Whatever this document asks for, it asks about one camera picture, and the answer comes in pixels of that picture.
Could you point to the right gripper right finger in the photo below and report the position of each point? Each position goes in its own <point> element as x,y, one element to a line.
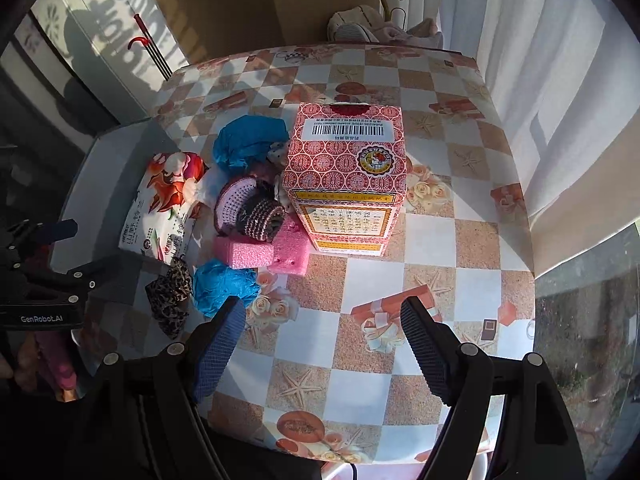
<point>429,346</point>

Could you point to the floral tissue pack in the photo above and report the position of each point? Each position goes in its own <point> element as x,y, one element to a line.
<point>160,220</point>

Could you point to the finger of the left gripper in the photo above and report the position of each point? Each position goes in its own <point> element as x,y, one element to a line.
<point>118,270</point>
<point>41,234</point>

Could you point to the checkered patterned tablecloth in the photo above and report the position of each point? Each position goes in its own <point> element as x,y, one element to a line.
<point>321,370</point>

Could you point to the person's left hand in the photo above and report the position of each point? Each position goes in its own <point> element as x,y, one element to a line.
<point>43,354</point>

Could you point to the red handled stick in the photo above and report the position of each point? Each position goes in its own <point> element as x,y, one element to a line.
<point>146,40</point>

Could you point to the pink black knit sock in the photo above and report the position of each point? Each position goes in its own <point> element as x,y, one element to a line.
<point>231,199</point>

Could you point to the leopard print scrunchie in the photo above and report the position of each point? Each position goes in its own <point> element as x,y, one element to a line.
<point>168,295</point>

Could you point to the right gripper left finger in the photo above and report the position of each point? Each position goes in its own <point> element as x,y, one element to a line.
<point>216,340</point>

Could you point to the blue cloth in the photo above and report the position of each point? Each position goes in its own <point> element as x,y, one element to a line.
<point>247,140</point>
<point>214,282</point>

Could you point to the white polka dot scrunchie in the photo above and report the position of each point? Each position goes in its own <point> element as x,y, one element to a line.
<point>278,154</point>

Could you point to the pink foam block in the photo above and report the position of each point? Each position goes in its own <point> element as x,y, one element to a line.
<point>239,252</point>
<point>291,248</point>

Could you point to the red patterned cardboard box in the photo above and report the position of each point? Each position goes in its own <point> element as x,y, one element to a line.
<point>346,175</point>

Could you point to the white curtain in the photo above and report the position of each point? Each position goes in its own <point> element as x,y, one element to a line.
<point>563,76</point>

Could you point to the dark studded hair band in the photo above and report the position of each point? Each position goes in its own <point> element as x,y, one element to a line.
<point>260,218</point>

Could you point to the white cardboard storage box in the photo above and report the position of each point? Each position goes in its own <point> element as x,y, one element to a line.
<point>104,189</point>

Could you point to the pile of clothes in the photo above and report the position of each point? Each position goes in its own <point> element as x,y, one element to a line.
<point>364,25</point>

